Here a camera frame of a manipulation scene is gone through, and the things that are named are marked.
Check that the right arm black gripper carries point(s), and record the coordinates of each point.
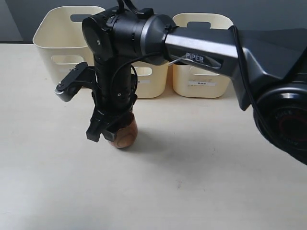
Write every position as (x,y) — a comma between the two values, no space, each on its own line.
(114,98)

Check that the brown wooden cup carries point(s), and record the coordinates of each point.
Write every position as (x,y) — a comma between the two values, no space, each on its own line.
(127,133)

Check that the right robot arm Piper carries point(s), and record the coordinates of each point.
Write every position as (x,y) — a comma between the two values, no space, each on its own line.
(268,69)

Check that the middle cream plastic bin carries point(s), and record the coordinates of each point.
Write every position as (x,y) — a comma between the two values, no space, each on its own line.
(151,79)

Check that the cream plastic bin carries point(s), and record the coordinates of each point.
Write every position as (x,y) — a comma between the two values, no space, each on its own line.
(194,82)
(151,79)
(60,42)

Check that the right cream plastic bin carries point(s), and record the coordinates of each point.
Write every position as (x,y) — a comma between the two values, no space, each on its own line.
(194,82)

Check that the left cream plastic bin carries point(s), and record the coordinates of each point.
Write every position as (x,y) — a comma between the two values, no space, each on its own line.
(60,42)

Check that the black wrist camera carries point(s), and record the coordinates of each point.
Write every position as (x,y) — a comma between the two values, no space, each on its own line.
(80,76)

